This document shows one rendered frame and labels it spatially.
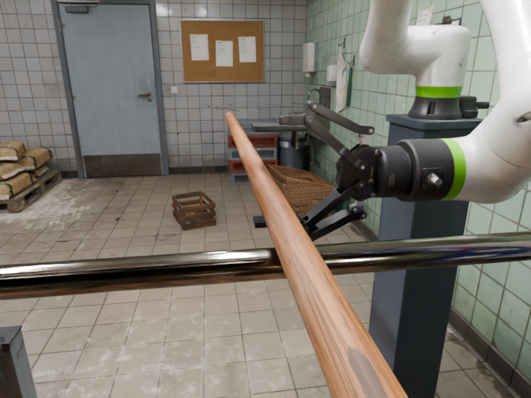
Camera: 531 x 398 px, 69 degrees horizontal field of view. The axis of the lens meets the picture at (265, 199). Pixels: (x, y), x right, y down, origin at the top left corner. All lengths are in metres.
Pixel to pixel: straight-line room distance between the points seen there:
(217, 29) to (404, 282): 4.33
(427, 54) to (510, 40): 0.57
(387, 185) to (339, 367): 0.39
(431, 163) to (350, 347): 0.41
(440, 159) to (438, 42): 0.66
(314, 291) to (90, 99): 5.16
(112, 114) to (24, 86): 1.03
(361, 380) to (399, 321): 1.19
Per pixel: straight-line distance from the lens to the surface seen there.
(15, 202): 4.47
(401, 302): 1.33
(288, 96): 5.28
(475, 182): 0.61
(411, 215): 1.21
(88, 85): 5.33
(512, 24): 0.66
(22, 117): 5.65
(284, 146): 4.81
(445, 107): 1.21
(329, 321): 0.21
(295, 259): 0.28
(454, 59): 1.21
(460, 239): 0.42
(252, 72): 5.17
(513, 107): 0.56
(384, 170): 0.55
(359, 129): 0.55
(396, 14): 1.01
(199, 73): 5.14
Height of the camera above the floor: 1.33
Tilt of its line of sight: 18 degrees down
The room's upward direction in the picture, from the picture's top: straight up
